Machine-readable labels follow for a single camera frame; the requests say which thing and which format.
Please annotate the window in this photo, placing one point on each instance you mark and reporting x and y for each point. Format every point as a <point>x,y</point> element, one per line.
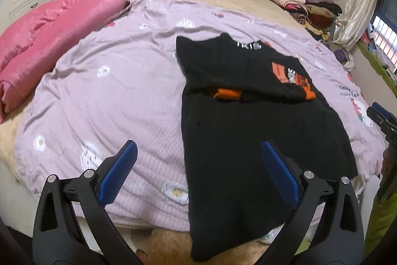
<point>384,35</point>

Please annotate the green windowsill cloth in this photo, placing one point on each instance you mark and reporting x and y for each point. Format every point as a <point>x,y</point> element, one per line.
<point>372,61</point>

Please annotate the person's right forearm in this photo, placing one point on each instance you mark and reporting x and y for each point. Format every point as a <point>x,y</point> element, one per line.
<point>383,221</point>

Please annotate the person's left hand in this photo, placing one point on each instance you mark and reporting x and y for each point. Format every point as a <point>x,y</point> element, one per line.
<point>142,254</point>

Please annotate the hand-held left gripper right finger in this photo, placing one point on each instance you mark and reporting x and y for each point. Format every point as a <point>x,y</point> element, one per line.
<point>279,175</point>

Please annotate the pink quilt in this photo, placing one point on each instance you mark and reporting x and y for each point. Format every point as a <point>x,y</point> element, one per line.
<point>62,19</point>

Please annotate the large pile of folded clothes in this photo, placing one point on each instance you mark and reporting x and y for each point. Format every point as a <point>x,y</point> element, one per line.
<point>304,4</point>

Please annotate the purple printed bed sheet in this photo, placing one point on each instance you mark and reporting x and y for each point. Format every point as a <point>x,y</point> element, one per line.
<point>108,91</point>

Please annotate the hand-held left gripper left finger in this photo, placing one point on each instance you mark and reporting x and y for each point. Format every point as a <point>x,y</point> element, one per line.
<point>119,170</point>

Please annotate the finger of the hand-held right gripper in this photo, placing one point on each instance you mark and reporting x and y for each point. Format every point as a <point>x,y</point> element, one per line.
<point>377,119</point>
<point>384,110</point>

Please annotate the black t-shirt orange print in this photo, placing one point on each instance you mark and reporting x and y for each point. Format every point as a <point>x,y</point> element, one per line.
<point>248,134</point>

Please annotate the purple and white clothes heap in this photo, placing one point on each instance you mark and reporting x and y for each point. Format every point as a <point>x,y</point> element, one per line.
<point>342,57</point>

